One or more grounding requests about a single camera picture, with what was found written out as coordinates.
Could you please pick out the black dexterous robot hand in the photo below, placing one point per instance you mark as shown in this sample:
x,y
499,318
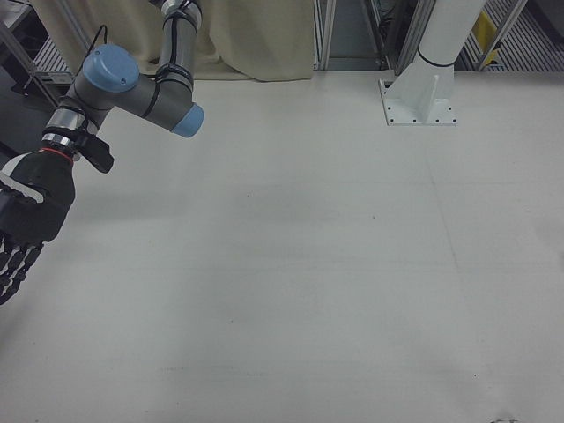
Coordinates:
x,y
42,194

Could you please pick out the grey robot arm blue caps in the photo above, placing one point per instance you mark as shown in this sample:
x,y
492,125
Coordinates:
x,y
132,88

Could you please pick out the grey metal shelf rack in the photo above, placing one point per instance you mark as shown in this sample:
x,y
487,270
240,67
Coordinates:
x,y
35,53

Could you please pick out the beige curtain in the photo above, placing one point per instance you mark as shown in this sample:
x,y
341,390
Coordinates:
x,y
247,35

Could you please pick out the yellow tag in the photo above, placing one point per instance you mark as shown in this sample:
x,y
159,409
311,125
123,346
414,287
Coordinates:
x,y
484,26

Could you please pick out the aluminium frame structure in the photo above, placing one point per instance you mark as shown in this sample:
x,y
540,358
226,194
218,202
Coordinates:
x,y
374,33

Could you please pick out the white pedestal base plate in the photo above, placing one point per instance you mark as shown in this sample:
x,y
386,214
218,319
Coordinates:
x,y
418,101

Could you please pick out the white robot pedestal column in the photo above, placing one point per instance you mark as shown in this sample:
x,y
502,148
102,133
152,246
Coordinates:
x,y
447,28

